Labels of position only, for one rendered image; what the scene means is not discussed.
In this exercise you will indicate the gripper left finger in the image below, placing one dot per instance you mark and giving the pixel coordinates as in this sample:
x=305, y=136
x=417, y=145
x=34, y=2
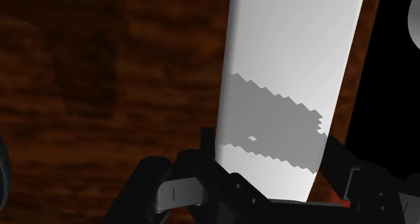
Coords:
x=197, y=170

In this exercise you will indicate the white flat oblong object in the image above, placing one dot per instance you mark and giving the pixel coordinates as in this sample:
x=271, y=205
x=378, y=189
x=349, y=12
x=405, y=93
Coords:
x=288, y=52

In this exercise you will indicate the dark blue round object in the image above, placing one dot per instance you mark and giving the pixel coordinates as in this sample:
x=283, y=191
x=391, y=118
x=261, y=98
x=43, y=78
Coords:
x=3, y=177

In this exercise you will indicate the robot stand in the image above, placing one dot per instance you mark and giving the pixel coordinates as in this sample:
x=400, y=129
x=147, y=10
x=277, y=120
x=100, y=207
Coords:
x=390, y=102

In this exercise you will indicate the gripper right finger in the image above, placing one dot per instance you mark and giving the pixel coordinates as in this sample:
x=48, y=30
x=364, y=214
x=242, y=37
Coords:
x=374, y=190

